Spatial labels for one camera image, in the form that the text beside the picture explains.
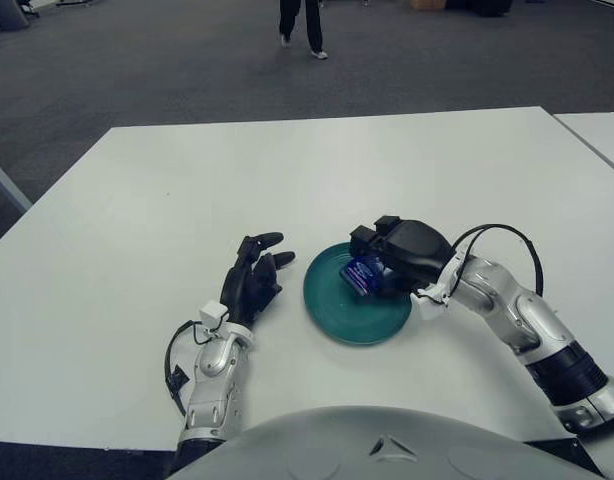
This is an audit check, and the walking person in black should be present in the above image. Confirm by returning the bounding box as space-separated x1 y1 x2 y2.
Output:
278 0 330 60

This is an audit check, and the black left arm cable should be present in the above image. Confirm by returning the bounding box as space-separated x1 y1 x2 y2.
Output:
163 319 211 416

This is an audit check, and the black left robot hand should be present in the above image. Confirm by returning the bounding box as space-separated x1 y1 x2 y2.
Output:
220 231 296 330

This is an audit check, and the teal ribbed plate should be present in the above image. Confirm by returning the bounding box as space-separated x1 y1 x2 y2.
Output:
302 240 414 346

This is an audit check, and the white neighbouring table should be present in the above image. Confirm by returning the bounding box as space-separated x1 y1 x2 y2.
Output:
553 112 614 180

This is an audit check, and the black background furniture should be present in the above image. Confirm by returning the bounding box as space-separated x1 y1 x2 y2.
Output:
444 0 513 17

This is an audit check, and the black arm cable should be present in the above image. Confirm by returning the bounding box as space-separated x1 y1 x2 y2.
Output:
163 319 211 416
446 223 544 296

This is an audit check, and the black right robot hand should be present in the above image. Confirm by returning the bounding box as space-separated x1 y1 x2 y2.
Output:
349 214 456 299

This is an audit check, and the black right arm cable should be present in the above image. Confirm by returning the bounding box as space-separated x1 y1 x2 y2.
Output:
446 223 544 296

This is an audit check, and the grey robot torso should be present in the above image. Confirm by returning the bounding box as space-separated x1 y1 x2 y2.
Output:
166 405 608 480

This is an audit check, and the dark grey office furniture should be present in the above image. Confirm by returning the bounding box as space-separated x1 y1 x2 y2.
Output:
0 0 31 34

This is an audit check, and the blue gum pack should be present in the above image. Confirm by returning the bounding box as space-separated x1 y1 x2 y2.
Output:
339 254 388 297

